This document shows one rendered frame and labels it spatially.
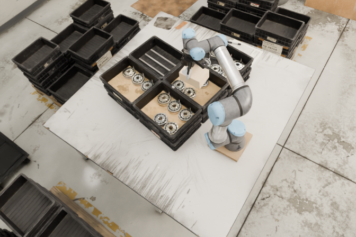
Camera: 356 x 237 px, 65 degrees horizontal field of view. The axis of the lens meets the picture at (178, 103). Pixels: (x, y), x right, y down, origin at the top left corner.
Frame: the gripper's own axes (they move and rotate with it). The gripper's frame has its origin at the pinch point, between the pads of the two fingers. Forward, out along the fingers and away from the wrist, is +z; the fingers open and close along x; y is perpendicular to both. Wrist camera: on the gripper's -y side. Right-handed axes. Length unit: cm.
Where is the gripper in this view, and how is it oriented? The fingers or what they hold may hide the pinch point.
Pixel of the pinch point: (194, 73)
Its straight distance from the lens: 186.0
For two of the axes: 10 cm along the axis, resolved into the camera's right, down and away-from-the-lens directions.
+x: -5.6, 7.1, -4.2
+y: -8.2, -4.2, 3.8
